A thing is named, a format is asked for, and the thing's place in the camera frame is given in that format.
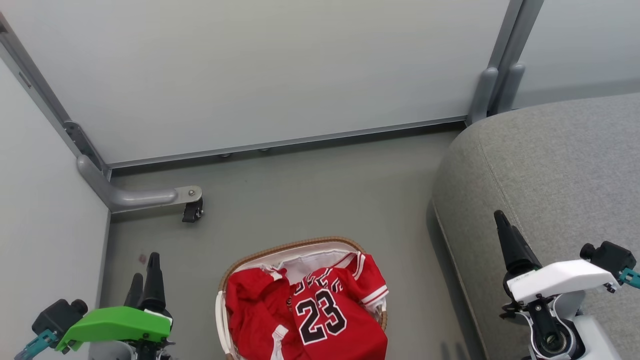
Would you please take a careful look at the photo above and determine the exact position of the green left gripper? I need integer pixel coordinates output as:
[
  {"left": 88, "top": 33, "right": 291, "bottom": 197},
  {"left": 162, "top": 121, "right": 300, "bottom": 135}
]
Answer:
[{"left": 55, "top": 252, "right": 173, "bottom": 353}]

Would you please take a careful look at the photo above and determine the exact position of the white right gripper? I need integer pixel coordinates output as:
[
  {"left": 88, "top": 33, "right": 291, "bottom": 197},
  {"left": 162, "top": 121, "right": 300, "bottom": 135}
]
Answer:
[{"left": 493, "top": 210, "right": 622, "bottom": 305}]

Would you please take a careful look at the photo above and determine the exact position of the red number 23 jersey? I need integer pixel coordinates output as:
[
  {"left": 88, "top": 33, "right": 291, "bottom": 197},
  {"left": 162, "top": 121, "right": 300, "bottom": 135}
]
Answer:
[{"left": 225, "top": 252, "right": 390, "bottom": 360}]

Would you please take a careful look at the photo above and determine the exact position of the grey fabric sofa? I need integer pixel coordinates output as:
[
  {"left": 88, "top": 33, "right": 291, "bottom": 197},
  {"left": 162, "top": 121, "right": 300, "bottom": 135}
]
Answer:
[{"left": 431, "top": 93, "right": 640, "bottom": 360}]

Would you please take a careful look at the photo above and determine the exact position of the black caster wheel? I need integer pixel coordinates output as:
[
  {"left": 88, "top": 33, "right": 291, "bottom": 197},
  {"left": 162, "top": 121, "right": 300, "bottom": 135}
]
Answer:
[{"left": 181, "top": 197, "right": 205, "bottom": 224}]

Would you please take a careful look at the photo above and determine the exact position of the grey curved partition foot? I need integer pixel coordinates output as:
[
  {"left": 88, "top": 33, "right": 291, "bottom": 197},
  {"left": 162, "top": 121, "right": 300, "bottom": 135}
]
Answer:
[{"left": 76, "top": 154, "right": 203, "bottom": 214}]

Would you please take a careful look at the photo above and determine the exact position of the woven wicker laundry basket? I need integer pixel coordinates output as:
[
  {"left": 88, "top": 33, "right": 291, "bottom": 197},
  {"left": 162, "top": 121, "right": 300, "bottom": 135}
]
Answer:
[{"left": 215, "top": 236, "right": 389, "bottom": 360}]

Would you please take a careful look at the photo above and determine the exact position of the white fabric basket liner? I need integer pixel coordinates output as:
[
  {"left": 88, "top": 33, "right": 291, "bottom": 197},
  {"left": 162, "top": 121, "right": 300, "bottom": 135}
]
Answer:
[{"left": 270, "top": 245, "right": 362, "bottom": 287}]

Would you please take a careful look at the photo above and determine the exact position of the grey double partition post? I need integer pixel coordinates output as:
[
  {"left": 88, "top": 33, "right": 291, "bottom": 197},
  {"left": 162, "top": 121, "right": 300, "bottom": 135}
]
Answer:
[{"left": 466, "top": 0, "right": 546, "bottom": 127}]

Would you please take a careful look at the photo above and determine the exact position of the grey partition bottom rail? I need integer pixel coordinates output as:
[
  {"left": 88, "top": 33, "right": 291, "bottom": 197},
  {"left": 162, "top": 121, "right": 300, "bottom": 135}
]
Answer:
[{"left": 107, "top": 116, "right": 469, "bottom": 169}]

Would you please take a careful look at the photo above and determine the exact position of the grey partition corner post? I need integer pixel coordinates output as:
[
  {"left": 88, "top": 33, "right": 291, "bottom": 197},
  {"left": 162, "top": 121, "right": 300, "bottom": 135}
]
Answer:
[{"left": 0, "top": 12, "right": 112, "bottom": 177}]

